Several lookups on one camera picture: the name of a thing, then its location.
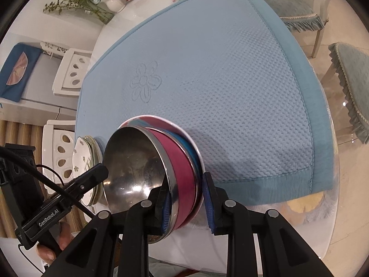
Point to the blue cloth with fan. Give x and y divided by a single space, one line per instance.
17 69

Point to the person's left hand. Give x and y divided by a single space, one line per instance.
64 238

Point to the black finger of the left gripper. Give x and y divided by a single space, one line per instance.
85 187

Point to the white chair far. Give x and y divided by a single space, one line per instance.
71 72

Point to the light blue textured mat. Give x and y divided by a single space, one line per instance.
235 79

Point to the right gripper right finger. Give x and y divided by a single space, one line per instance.
214 199

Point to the white vase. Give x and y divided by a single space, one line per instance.
114 5

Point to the white chair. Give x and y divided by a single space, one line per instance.
57 151
71 72

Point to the green glass vase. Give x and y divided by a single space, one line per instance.
103 15

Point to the magenta steel bowl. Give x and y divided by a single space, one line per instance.
139 159

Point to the pink floral bowl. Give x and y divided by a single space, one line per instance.
156 122

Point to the blue steel bowl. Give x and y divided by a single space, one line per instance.
192 156

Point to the white square floral plate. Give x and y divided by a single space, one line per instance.
87 154

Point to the white chair near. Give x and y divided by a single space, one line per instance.
57 151

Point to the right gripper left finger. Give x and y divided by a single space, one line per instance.
161 200

